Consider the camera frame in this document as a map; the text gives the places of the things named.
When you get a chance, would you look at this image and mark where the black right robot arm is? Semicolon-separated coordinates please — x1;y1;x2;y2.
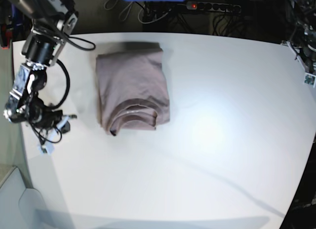
3;0;96;135

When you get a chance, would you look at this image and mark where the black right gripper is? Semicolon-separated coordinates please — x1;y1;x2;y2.
29;109;64;134

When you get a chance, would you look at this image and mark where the grey side panel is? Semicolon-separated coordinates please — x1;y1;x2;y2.
0;167;51;229

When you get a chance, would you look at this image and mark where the black power strip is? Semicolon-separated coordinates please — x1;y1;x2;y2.
186;1;241;14

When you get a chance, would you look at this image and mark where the mauve t-shirt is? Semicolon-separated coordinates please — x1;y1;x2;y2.
96;46;170;136

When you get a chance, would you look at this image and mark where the red black clamp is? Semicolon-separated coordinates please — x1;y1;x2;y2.
0;24;12;49

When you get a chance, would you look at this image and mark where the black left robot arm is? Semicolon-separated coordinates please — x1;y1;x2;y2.
286;0;316;53

